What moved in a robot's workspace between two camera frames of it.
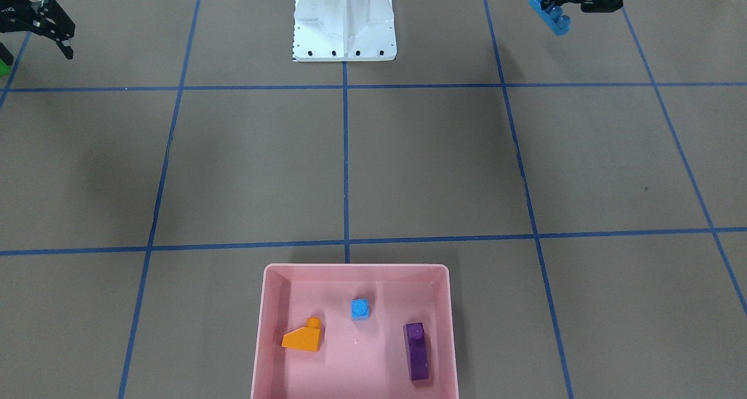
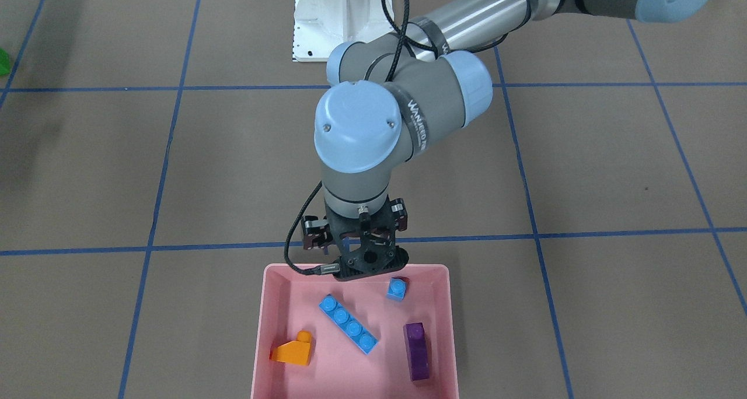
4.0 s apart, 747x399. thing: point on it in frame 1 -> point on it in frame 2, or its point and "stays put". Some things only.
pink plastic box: (355, 331) stays put
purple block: (416, 347) stays put
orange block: (305, 338) -> (295, 352)
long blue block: (552, 17) -> (364, 340)
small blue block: (359, 309) -> (397, 289)
